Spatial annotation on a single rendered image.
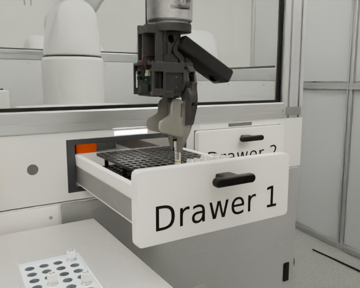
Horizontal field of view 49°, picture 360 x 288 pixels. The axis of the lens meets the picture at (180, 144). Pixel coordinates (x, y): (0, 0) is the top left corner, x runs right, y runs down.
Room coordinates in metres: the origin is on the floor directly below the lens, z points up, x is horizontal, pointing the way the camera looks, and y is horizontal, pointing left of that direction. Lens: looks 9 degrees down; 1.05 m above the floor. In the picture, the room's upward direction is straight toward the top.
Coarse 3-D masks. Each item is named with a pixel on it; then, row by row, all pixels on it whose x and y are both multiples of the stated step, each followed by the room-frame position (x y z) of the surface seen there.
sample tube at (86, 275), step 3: (87, 270) 0.48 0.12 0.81; (81, 273) 0.47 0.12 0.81; (84, 273) 0.47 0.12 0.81; (87, 273) 0.47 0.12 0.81; (90, 273) 0.47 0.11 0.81; (81, 276) 0.47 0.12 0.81; (84, 276) 0.47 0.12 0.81; (87, 276) 0.47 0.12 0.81; (90, 276) 0.47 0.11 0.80; (81, 279) 0.47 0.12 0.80; (84, 279) 0.47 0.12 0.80; (87, 279) 0.47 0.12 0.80; (90, 279) 0.47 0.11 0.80; (84, 282) 0.47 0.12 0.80; (87, 282) 0.47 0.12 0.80; (90, 282) 0.47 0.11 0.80; (84, 285) 0.47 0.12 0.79
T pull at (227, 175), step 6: (216, 174) 0.59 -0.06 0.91; (222, 174) 0.58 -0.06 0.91; (228, 174) 0.58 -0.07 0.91; (234, 174) 0.58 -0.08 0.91; (240, 174) 0.58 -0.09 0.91; (246, 174) 0.58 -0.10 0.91; (252, 174) 0.58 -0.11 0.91; (216, 180) 0.55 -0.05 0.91; (222, 180) 0.55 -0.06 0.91; (228, 180) 0.56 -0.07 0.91; (234, 180) 0.56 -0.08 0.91; (240, 180) 0.57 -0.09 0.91; (246, 180) 0.58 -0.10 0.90; (252, 180) 0.58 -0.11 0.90; (216, 186) 0.55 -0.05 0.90; (222, 186) 0.55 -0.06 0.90
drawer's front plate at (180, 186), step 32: (224, 160) 0.61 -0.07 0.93; (256, 160) 0.63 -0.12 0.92; (288, 160) 0.67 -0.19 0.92; (160, 192) 0.54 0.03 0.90; (192, 192) 0.57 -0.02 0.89; (224, 192) 0.60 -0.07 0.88; (256, 192) 0.63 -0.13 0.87; (160, 224) 0.54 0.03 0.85; (192, 224) 0.57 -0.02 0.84; (224, 224) 0.60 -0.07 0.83
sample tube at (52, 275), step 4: (52, 272) 0.48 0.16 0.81; (56, 272) 0.48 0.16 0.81; (48, 276) 0.47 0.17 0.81; (52, 276) 0.47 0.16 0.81; (56, 276) 0.47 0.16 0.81; (48, 280) 0.47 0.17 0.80; (52, 280) 0.47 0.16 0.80; (56, 280) 0.47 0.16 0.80; (48, 284) 0.47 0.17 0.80; (52, 284) 0.47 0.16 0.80; (56, 284) 0.47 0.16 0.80
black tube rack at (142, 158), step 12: (108, 156) 0.80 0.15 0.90; (120, 156) 0.79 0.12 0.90; (132, 156) 0.79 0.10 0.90; (144, 156) 0.79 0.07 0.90; (156, 156) 0.79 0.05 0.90; (168, 156) 0.79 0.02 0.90; (192, 156) 0.79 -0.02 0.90; (108, 168) 0.81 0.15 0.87; (120, 168) 0.81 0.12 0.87; (132, 168) 0.68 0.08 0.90; (144, 168) 0.68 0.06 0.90
